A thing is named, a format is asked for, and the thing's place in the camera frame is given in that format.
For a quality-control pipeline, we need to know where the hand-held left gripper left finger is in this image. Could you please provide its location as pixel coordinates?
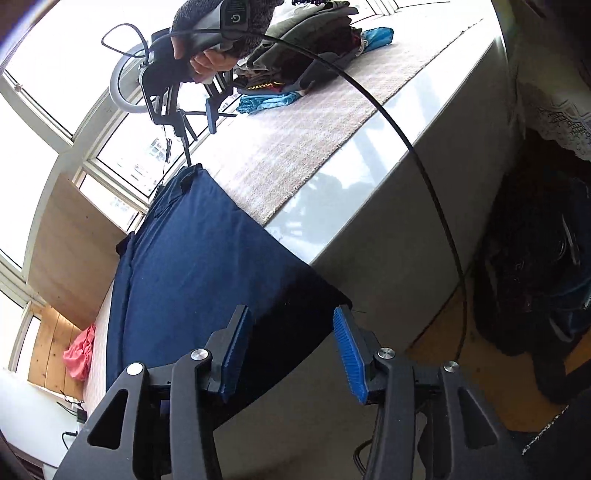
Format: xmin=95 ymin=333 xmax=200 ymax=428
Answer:
xmin=53 ymin=305 xmax=254 ymax=480

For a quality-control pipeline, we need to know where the wooden cabinet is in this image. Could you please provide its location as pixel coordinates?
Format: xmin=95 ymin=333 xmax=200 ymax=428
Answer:
xmin=28 ymin=173 xmax=151 ymax=320

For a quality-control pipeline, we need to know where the white lace cloth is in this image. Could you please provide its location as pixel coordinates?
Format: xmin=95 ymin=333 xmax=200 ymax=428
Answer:
xmin=514 ymin=68 xmax=591 ymax=161

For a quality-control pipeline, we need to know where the white ring light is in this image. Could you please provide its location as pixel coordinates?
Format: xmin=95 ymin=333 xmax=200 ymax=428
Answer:
xmin=108 ymin=41 xmax=158 ymax=114

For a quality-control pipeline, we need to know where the pink garment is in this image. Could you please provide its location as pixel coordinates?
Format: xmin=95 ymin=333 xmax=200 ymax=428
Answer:
xmin=63 ymin=323 xmax=97 ymax=381

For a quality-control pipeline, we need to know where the navy blue shirt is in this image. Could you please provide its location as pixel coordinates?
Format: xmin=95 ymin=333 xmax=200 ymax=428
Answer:
xmin=105 ymin=162 xmax=354 ymax=428

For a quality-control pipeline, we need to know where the person's right hand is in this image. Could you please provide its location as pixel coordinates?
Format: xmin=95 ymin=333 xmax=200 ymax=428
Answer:
xmin=170 ymin=0 xmax=284 ymax=87

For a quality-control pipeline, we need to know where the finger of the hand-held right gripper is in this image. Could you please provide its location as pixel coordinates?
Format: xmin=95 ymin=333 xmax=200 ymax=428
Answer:
xmin=147 ymin=85 xmax=180 ymax=126
xmin=204 ymin=83 xmax=223 ymax=136

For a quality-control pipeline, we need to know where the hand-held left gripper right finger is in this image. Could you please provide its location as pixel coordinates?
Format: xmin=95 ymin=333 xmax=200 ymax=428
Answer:
xmin=332 ymin=305 xmax=532 ymax=480

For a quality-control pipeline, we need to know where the light blue garment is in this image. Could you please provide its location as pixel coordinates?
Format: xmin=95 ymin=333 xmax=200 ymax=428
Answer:
xmin=359 ymin=27 xmax=395 ymax=56

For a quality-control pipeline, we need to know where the dark bag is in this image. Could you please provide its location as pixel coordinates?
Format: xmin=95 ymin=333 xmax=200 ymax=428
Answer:
xmin=473 ymin=170 xmax=591 ymax=403

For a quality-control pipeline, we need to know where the person's torso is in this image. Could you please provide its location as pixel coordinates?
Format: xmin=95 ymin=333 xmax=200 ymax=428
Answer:
xmin=521 ymin=405 xmax=591 ymax=480

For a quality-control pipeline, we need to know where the stack of folded clothes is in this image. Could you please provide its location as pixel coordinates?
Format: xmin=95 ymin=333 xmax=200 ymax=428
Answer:
xmin=231 ymin=0 xmax=366 ymax=96

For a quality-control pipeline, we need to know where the pink plaid blanket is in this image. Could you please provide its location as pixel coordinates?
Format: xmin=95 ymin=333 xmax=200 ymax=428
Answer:
xmin=82 ymin=18 xmax=485 ymax=412

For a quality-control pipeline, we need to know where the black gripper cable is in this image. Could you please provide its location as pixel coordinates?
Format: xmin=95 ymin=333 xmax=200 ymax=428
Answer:
xmin=353 ymin=438 xmax=376 ymax=479
xmin=100 ymin=22 xmax=468 ymax=365

